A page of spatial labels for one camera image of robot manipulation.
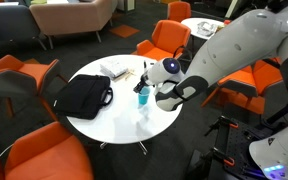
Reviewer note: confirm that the metal table leg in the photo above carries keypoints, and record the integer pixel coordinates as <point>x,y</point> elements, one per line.
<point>143,148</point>
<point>103,145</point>

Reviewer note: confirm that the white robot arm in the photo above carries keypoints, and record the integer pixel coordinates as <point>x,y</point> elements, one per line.
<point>237,43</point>

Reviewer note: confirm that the black laptop bag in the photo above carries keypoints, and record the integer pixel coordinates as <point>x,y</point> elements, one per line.
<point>82,96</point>

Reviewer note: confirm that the dark grey sofa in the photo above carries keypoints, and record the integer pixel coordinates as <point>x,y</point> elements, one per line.
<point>7,23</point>

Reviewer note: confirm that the small white round table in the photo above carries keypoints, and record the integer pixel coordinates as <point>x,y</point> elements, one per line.
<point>190,25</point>

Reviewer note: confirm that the crumpled silver wrapper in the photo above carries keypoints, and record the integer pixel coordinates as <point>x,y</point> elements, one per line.
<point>206,29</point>

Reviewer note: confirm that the wooden sticks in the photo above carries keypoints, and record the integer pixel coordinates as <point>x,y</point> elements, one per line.
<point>128,75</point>

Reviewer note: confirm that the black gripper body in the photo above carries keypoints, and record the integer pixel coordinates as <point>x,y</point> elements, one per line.
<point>144,80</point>

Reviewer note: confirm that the light blue plastic cup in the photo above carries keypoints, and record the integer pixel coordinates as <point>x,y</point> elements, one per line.
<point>144,96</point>

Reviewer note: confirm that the printed cardboard box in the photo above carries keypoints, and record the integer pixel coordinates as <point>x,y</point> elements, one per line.
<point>113,68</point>

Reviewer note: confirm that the beige sofa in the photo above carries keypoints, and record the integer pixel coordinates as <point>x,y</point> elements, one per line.
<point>70,15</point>

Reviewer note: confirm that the orange black clamp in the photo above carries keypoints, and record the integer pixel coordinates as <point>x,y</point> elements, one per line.
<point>230,125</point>
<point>229,161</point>

